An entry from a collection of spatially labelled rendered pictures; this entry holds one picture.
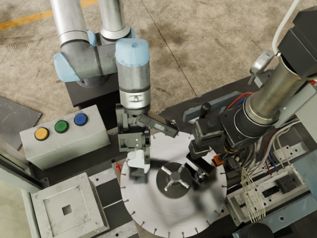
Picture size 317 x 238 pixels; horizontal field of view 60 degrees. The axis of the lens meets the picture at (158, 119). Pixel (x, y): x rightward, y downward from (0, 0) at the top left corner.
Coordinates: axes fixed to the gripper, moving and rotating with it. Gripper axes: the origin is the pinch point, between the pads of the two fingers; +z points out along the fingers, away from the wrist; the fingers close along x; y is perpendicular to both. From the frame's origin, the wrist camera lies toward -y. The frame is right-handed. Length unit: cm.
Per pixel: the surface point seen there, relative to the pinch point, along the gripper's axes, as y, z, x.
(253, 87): -53, -3, -48
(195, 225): -12.4, 16.4, 7.7
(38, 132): 35.4, -1.3, -24.0
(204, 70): -58, 18, -143
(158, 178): -3.3, 6.8, -3.4
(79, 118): 21.7, -4.0, -26.9
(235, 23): -94, -11, -179
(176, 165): -9.3, 4.6, -6.0
